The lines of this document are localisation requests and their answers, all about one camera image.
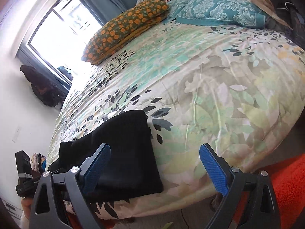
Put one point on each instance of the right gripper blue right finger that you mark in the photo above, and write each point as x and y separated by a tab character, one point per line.
228	180

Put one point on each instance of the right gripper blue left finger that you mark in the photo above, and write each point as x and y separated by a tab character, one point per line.
48	209

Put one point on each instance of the black pants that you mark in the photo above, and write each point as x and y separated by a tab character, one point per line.
131	171

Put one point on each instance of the left hand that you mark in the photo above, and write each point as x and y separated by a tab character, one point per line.
26	206

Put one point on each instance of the red carpet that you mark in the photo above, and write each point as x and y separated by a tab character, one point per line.
277	198

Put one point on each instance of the floral bed sheet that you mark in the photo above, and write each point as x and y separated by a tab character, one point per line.
239	89

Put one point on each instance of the window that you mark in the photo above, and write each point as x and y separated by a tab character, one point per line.
61	36

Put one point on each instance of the teal damask pillow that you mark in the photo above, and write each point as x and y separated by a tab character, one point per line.
217	12

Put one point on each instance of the blue curtain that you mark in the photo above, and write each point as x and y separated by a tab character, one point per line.
102	11

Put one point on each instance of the orange floral folded blanket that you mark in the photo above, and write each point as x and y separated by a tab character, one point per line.
124	28

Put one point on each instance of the white wall socket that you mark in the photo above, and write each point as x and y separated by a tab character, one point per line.
16	134

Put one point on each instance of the dark clothes hanging on wall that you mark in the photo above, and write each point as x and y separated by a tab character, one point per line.
44	89

